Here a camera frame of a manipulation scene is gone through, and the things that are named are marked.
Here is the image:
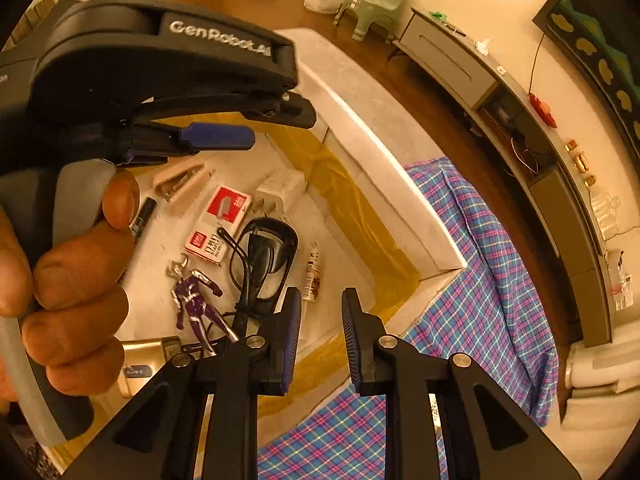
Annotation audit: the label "clear glass cup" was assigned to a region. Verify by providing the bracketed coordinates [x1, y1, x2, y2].
[597, 215, 623, 241]
[591, 194, 621, 221]

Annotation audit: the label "blue plaid cloth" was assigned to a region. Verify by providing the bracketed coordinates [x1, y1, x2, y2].
[257, 157, 558, 480]

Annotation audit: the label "green plastic stool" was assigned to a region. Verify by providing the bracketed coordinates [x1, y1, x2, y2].
[334, 0, 410, 43]

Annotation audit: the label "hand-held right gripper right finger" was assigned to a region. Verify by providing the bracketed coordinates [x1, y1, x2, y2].
[341, 287, 576, 480]

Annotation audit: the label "green patterned wall cloth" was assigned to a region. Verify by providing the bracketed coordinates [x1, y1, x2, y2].
[532, 0, 640, 148]

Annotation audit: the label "person's left hand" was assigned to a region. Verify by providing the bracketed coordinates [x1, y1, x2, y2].
[0, 171, 142, 398]

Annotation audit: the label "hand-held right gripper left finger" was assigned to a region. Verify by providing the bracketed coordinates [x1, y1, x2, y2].
[60, 287, 303, 480]

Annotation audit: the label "small white red printed box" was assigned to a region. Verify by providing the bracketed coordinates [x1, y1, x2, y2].
[184, 185, 252, 262]

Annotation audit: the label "black glasses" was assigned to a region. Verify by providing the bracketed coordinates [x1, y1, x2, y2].
[217, 217, 299, 328]

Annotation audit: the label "small white tube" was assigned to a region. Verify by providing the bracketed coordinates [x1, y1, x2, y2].
[302, 242, 323, 303]

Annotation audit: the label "purple silver toy figure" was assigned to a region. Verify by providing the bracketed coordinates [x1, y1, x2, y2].
[166, 255, 240, 350]

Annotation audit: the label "golden tin box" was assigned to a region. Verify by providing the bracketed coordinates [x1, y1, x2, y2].
[116, 336, 181, 401]

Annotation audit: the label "grey tv cabinet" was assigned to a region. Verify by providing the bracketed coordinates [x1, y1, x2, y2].
[392, 7, 613, 348]

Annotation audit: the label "red plate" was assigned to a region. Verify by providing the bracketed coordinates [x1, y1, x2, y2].
[529, 92, 557, 128]

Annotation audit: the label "brown wall cable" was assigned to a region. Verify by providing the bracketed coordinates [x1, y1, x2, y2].
[530, 35, 543, 96]

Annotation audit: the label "black marker pen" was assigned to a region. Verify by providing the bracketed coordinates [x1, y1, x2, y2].
[129, 197, 158, 248]

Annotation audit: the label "white desk organizer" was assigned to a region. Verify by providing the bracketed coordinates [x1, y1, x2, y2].
[605, 247, 632, 313]

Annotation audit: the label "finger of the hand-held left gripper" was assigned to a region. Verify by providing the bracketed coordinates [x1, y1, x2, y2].
[145, 89, 317, 129]
[125, 121, 257, 167]

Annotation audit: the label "pink white stapler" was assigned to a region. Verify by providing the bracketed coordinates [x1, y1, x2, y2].
[152, 161, 217, 204]

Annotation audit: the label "white charger plug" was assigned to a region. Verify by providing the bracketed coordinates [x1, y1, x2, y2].
[252, 170, 307, 216]

